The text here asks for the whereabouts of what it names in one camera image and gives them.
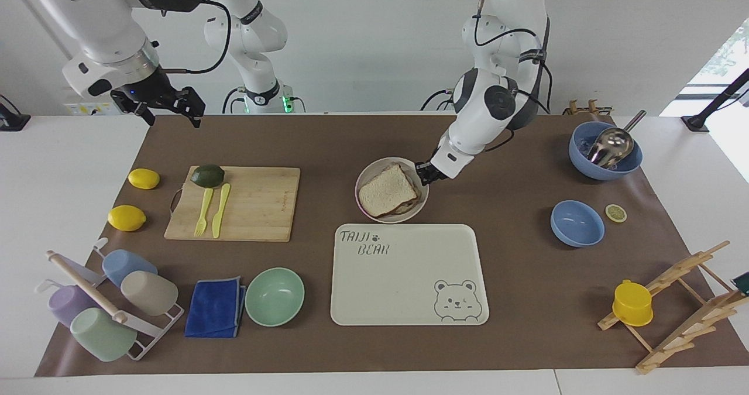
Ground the purple cup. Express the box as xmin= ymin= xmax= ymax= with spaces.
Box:
xmin=47 ymin=284 xmax=97 ymax=328

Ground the sandwich bread slice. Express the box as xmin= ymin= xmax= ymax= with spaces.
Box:
xmin=386 ymin=196 xmax=423 ymax=215
xmin=358 ymin=163 xmax=420 ymax=218

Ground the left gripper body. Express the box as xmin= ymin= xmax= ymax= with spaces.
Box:
xmin=414 ymin=161 xmax=449 ymax=186

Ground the white cup rack with wooden rod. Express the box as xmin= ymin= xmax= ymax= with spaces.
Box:
xmin=34 ymin=237 xmax=185 ymax=362

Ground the yellow lemon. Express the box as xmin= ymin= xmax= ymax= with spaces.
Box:
xmin=107 ymin=205 xmax=147 ymax=232
xmin=128 ymin=168 xmax=161 ymax=190

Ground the yellow-green plastic knife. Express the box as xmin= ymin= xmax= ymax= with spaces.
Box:
xmin=212 ymin=183 xmax=232 ymax=239

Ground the black cable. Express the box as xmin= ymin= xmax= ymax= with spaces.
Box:
xmin=221 ymin=87 xmax=246 ymax=115
xmin=159 ymin=0 xmax=233 ymax=75
xmin=420 ymin=89 xmax=457 ymax=112
xmin=473 ymin=0 xmax=554 ymax=115

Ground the green cup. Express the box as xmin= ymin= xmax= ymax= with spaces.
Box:
xmin=69 ymin=307 xmax=139 ymax=363

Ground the wooden cutting board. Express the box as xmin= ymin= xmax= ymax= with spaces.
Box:
xmin=164 ymin=166 xmax=301 ymax=243

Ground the large blue bowl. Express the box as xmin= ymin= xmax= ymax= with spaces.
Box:
xmin=568 ymin=121 xmax=644 ymax=181

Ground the beige cup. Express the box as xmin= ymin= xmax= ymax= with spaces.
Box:
xmin=120 ymin=270 xmax=180 ymax=317

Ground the blue cup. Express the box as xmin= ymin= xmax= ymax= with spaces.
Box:
xmin=101 ymin=249 xmax=159 ymax=288

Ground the small wooden rack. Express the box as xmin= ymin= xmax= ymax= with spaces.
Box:
xmin=562 ymin=98 xmax=613 ymax=117

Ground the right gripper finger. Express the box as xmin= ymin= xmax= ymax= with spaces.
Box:
xmin=110 ymin=90 xmax=156 ymax=126
xmin=169 ymin=86 xmax=207 ymax=129

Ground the yellow-green plastic fork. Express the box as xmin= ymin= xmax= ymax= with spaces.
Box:
xmin=194 ymin=188 xmax=215 ymax=237

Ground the black stand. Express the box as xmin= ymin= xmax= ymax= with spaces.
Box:
xmin=0 ymin=94 xmax=32 ymax=132
xmin=681 ymin=67 xmax=749 ymax=133

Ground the cream tray with bear print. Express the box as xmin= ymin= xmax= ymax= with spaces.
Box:
xmin=330 ymin=224 xmax=490 ymax=327

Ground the small blue bowl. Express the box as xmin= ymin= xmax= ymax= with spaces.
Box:
xmin=549 ymin=200 xmax=606 ymax=248

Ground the blue folded cloth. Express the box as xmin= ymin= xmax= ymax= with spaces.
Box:
xmin=184 ymin=276 xmax=248 ymax=339

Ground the yellow plastic cup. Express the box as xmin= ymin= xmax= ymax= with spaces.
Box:
xmin=611 ymin=279 xmax=654 ymax=328

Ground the dark green avocado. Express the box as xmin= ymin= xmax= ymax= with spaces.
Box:
xmin=191 ymin=164 xmax=226 ymax=188

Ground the metal ladle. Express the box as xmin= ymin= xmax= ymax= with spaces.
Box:
xmin=587 ymin=109 xmax=648 ymax=170

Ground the wooden dish rack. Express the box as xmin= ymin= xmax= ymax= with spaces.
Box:
xmin=597 ymin=241 xmax=749 ymax=376

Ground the green bowl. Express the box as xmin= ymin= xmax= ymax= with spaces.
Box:
xmin=244 ymin=267 xmax=306 ymax=328

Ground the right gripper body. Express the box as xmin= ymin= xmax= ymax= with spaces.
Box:
xmin=120 ymin=66 xmax=180 ymax=110

